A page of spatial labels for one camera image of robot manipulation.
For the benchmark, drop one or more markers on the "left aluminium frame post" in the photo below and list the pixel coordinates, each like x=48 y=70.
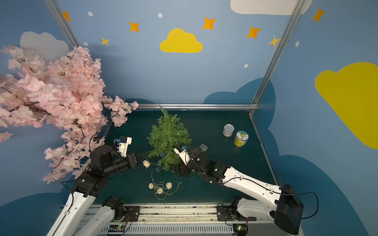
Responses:
x=58 y=15

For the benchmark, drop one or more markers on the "yellow green tin can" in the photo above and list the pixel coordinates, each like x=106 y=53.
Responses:
x=241 y=138

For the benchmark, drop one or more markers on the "left small circuit board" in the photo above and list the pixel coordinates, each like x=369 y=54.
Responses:
x=118 y=229

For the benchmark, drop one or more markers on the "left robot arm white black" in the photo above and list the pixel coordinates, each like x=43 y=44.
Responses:
x=105 y=162

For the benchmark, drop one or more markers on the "horizontal aluminium frame rail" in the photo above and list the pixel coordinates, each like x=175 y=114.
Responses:
x=201 y=106

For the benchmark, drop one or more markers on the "small green christmas tree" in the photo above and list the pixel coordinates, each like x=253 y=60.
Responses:
x=165 y=137

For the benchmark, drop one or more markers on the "aluminium frame post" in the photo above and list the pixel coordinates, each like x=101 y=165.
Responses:
x=289 y=29
x=58 y=15

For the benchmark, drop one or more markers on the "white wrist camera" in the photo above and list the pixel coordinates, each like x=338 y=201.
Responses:
x=121 y=145
x=181 y=150

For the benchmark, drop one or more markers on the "pink cherry blossom tree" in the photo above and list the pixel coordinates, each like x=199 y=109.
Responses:
x=67 y=93

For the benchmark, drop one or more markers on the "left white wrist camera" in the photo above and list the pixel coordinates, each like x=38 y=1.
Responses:
x=121 y=145

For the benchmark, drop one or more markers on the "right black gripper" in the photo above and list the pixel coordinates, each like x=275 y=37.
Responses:
x=183 y=169

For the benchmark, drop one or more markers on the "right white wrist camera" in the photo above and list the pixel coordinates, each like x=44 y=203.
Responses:
x=181 y=150

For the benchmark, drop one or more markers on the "right aluminium frame post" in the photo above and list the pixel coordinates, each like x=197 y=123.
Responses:
x=289 y=29

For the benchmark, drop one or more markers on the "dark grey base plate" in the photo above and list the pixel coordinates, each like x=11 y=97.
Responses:
x=130 y=214

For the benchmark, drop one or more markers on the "clear battery box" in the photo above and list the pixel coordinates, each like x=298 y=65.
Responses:
x=203 y=147

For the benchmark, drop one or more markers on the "string lights with rattan balls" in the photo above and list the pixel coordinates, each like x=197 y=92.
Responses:
x=162 y=189

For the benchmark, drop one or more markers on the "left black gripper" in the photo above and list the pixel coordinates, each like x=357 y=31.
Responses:
x=133 y=160

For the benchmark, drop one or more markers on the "right small circuit board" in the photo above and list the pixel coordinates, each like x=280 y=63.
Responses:
x=239 y=230

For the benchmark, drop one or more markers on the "small circuit board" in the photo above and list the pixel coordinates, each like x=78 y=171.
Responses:
x=118 y=229
x=239 y=230

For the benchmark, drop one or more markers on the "silver tin can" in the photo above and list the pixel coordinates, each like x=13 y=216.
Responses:
x=228 y=130

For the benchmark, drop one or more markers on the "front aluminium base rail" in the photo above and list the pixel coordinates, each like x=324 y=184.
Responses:
x=188 y=219

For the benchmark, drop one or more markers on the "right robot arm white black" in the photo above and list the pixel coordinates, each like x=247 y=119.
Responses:
x=282 y=204

